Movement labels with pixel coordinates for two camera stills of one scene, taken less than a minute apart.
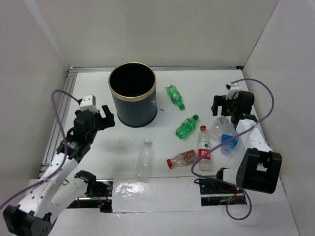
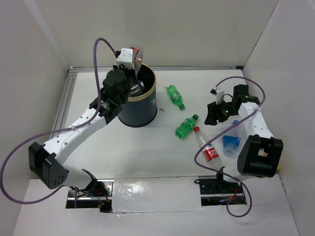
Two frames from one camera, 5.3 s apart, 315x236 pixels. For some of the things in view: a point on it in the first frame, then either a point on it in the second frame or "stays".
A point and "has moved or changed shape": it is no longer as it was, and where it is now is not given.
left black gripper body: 93,132 -> 131,77
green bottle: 175,97 stays
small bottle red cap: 186,159 -> 138,54
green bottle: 186,127 stays
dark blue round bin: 133,86 stays
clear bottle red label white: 204,144 has moved or changed shape
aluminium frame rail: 63,100 stays
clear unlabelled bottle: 144,167 -> 137,89
